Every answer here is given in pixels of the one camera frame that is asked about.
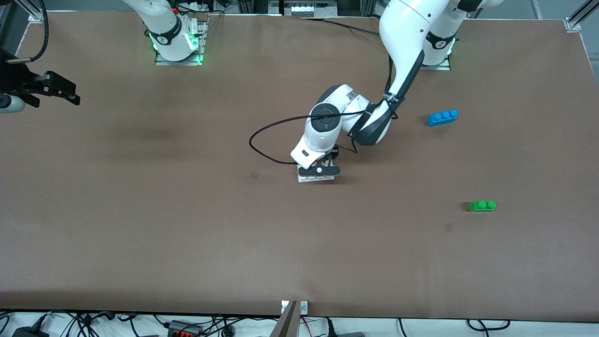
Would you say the black looped floor cable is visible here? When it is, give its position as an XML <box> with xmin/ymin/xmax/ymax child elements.
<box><xmin>467</xmin><ymin>319</ymin><xmax>511</xmax><ymax>332</ymax></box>

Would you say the black cable across table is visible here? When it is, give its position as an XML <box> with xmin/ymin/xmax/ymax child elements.
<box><xmin>299</xmin><ymin>16</ymin><xmax>382</xmax><ymax>36</ymax></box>

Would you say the white studded base plate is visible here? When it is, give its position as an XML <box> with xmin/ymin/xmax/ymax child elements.
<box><xmin>298</xmin><ymin>172</ymin><xmax>339</xmax><ymax>183</ymax></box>

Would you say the white power strip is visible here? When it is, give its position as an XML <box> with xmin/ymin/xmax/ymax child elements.
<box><xmin>281</xmin><ymin>0</ymin><xmax>338</xmax><ymax>17</ymax></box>

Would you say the black adapter with orange levers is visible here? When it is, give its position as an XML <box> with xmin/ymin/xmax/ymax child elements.
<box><xmin>168</xmin><ymin>320</ymin><xmax>203</xmax><ymax>337</ymax></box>

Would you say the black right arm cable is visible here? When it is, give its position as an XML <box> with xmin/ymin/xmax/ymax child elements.
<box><xmin>7</xmin><ymin>0</ymin><xmax>50</xmax><ymax>64</ymax></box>

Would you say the black power brick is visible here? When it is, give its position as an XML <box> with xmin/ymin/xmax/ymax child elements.
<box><xmin>12</xmin><ymin>315</ymin><xmax>50</xmax><ymax>337</ymax></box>

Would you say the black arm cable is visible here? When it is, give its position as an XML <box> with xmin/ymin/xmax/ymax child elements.
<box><xmin>249</xmin><ymin>56</ymin><xmax>398</xmax><ymax>165</ymax></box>
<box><xmin>7</xmin><ymin>0</ymin><xmax>50</xmax><ymax>64</ymax></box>

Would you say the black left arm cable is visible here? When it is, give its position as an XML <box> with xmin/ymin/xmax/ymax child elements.
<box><xmin>249</xmin><ymin>56</ymin><xmax>398</xmax><ymax>165</ymax></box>

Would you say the blue three-stud block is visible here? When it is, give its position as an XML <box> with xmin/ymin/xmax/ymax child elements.
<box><xmin>427</xmin><ymin>110</ymin><xmax>459</xmax><ymax>127</ymax></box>

